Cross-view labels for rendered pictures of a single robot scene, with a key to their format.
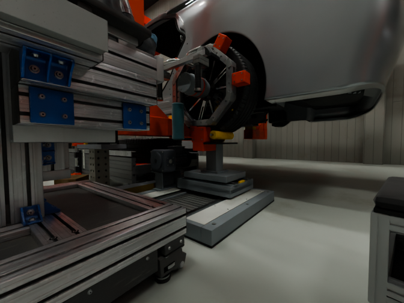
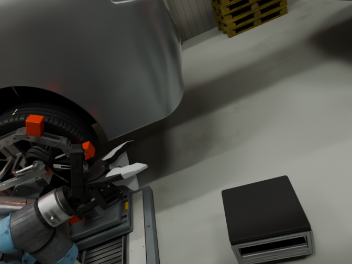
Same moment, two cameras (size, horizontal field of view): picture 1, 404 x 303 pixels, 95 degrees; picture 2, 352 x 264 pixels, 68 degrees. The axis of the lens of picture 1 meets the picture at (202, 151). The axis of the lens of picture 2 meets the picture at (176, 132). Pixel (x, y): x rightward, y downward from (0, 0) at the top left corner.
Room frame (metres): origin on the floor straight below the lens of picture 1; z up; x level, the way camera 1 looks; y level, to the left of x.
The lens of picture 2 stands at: (-0.23, 0.06, 1.57)
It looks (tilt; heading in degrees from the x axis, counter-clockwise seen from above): 33 degrees down; 326
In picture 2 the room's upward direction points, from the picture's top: 25 degrees counter-clockwise
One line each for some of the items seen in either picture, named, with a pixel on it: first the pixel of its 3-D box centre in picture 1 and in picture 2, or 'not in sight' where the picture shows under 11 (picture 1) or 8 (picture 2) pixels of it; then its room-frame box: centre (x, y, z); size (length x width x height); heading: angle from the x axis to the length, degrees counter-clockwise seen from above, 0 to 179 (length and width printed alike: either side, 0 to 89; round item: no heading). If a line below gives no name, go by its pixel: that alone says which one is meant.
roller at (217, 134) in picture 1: (222, 135); not in sight; (1.36, -0.15, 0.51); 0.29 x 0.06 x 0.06; 141
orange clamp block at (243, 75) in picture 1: (240, 79); (84, 151); (1.17, -0.24, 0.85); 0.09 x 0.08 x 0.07; 51
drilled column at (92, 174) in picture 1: (99, 176); not in sight; (1.38, 0.77, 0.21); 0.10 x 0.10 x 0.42; 51
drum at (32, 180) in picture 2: (194, 86); (32, 180); (1.30, 0.05, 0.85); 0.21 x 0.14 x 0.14; 141
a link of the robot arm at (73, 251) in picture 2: not in sight; (53, 243); (0.38, 0.12, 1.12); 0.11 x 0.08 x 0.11; 156
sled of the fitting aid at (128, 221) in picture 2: (214, 183); (101, 219); (1.49, -0.10, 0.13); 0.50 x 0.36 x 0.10; 51
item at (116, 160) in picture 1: (80, 157); not in sight; (2.30, 1.51, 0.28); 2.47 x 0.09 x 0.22; 51
